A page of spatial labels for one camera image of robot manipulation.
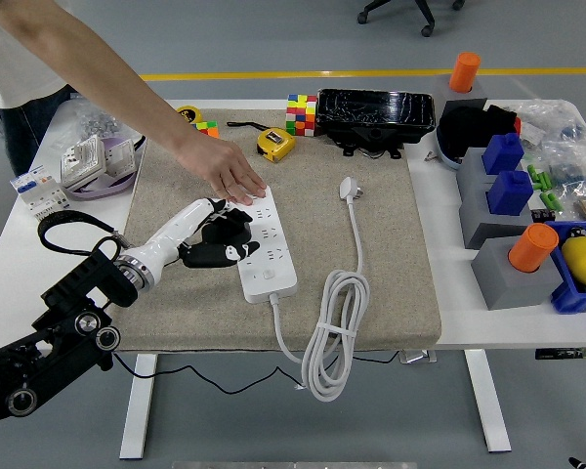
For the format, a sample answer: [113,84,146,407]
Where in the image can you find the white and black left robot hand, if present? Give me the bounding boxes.
[126,196,262,283]

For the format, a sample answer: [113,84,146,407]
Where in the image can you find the person's hand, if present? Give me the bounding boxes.
[175,132,269,207]

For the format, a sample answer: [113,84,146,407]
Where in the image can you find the black plug with cord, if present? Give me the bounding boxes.
[111,208,402,395]

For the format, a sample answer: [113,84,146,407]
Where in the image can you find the white power strip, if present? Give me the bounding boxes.
[223,184,299,304]

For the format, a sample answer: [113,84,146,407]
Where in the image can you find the colourful puzzle cube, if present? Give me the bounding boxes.
[192,120,221,140]
[285,93,318,138]

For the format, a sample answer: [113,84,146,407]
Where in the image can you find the yellow tape measure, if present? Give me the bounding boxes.
[226,119,297,164]
[175,105,204,126]

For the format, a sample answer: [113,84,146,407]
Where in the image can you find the purple tape roll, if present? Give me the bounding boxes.
[70,136,141,202]

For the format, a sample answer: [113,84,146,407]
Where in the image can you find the white socket panel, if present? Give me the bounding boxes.
[105,141,138,175]

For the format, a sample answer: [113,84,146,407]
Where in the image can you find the white table leg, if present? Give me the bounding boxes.
[119,352,158,460]
[463,349,513,453]

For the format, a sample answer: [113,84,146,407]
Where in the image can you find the black label strip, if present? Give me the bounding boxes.
[534,347,586,362]

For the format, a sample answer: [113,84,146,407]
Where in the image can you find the clear bag of screws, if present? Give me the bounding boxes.
[53,92,146,152]

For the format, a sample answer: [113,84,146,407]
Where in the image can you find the white circuit breaker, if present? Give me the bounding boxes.
[8,164,73,221]

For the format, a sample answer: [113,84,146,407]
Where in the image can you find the black device with cracked screen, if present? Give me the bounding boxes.
[315,87,437,160]

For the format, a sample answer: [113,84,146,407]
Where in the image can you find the blue plastic bin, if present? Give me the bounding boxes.
[544,219,586,315]

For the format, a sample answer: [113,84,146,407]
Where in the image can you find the person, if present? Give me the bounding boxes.
[0,0,79,178]

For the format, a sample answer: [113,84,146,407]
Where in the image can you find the grey block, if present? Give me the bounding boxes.
[428,72,490,114]
[457,181,538,250]
[456,146,526,190]
[470,234,565,312]

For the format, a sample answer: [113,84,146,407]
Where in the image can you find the grey-brown mat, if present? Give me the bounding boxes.
[112,107,443,354]

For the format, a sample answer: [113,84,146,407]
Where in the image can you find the metal clamp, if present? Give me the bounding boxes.
[398,349,439,365]

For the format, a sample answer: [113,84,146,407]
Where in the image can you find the white bowl with blue rim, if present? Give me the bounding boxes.
[434,126,465,171]

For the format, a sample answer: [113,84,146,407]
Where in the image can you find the orange cylinder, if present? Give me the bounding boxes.
[447,51,481,94]
[506,223,560,274]

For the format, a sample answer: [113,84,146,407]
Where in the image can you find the black cloth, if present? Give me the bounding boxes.
[437,103,519,162]

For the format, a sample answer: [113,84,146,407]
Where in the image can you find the black office chair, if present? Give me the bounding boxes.
[356,0,465,38]

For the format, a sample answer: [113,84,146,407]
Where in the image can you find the blue block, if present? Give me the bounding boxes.
[481,132,525,176]
[485,169,534,216]

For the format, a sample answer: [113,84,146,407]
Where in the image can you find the clear bag of blue parts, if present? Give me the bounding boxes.
[541,121,586,192]

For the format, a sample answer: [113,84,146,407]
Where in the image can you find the clear bag with white labels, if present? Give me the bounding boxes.
[515,100,575,148]

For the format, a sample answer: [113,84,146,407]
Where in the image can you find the white switch box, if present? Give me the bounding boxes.
[58,135,107,192]

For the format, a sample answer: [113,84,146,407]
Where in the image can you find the white power cable with plug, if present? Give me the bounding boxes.
[268,176,371,404]

